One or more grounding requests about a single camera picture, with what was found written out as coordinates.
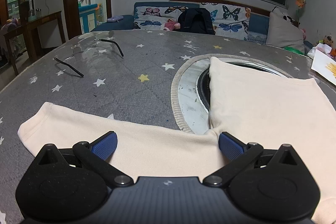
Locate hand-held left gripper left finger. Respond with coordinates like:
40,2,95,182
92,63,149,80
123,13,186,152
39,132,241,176
34,131,134,188

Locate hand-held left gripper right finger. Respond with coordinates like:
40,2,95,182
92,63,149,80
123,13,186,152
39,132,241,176
202,132,303,188

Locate cream knit shirt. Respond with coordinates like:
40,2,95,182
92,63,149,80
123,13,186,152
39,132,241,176
17,56,336,224

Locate grey star-print tablecloth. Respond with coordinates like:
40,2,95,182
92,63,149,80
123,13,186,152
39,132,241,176
0,29,336,224

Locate round built-in induction cooker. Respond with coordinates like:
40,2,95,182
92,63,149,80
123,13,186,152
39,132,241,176
177,56,294,135

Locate rimless eyeglasses with black temples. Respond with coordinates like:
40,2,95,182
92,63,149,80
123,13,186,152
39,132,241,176
53,31,124,77

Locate green plastic object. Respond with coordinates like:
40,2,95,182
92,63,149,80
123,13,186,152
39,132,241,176
285,46,305,54

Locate white paper with orange drawing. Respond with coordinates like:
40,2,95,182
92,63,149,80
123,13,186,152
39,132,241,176
311,49,336,81

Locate butterfly-print cushion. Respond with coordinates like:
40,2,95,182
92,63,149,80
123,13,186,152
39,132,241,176
201,3,251,41
133,5,193,30

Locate blue sofa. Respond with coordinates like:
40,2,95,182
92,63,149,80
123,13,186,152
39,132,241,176
91,1,313,49

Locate beige pillow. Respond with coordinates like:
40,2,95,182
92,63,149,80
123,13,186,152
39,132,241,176
266,11,305,54

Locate black backpack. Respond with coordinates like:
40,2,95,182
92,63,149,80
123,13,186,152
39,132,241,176
177,8,216,35

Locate blue cabinet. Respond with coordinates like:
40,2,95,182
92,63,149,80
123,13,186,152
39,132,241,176
79,4,99,34

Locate pink plush toy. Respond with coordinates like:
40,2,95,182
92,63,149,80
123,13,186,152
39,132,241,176
163,19,181,31

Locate dark wooden side table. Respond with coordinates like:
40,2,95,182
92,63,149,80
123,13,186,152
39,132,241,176
3,11,66,75

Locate small colourful plush toys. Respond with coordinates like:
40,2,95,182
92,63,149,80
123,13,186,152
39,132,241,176
319,34,336,58

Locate purple cloth pile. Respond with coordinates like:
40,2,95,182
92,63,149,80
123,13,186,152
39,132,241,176
0,18,22,56

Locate orange artificial flower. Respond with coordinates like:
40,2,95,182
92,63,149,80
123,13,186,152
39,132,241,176
295,0,307,26

